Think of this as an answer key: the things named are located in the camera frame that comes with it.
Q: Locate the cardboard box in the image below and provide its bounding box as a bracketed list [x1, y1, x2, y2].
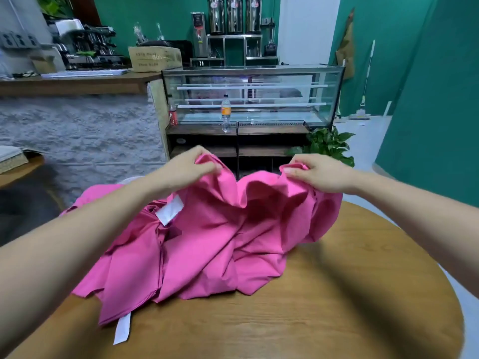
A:
[127, 45, 184, 72]

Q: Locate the white mop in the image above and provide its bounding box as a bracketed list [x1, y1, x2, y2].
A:
[348, 39, 377, 120]

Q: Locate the pile of pink cloths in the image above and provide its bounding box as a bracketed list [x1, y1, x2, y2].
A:
[63, 183, 188, 346]

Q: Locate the silver coffee machine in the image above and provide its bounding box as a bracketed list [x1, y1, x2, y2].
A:
[46, 18, 128, 70]

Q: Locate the person's right forearm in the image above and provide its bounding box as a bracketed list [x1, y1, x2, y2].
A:
[340, 170, 479, 296]

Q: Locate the person's left hand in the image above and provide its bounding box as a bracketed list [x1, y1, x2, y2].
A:
[150, 146, 223, 199]

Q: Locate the tall silver dispenser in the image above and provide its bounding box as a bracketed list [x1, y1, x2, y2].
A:
[190, 11, 209, 58]

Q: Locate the leafy plant on shelf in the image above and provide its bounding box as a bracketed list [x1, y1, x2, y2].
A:
[36, 0, 76, 19]

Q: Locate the glass display case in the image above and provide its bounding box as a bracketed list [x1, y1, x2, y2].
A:
[162, 65, 345, 130]

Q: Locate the pink towel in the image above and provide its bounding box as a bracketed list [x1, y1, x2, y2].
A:
[153, 152, 344, 302]

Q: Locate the steel drink urn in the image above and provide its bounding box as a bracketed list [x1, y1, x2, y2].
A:
[226, 0, 243, 34]
[244, 0, 263, 33]
[207, 0, 226, 34]

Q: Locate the gray wall socket strip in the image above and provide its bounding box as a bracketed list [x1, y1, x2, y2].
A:
[0, 32, 38, 49]

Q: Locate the metal urn stand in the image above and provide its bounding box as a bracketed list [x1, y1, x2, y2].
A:
[189, 33, 281, 68]

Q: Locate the white flat tray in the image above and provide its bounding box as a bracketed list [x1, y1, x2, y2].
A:
[41, 68, 128, 79]

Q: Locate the small tan box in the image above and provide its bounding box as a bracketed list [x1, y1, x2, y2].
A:
[30, 52, 57, 74]

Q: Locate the white door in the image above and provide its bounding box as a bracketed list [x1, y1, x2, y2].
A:
[277, 0, 342, 68]

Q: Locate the person's right hand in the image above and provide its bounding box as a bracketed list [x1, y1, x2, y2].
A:
[281, 153, 356, 195]

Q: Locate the clear bottle with orange label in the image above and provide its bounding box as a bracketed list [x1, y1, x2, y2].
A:
[220, 94, 233, 134]

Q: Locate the green potted plant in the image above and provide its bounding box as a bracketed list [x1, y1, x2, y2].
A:
[288, 127, 356, 168]

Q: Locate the person's left forearm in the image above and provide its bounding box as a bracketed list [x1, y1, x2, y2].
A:
[0, 179, 177, 356]

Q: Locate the small round wooden side table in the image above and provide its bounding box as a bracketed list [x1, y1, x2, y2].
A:
[0, 155, 46, 190]

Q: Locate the wooden bar counter top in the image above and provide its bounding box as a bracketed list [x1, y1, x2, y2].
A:
[0, 71, 164, 98]

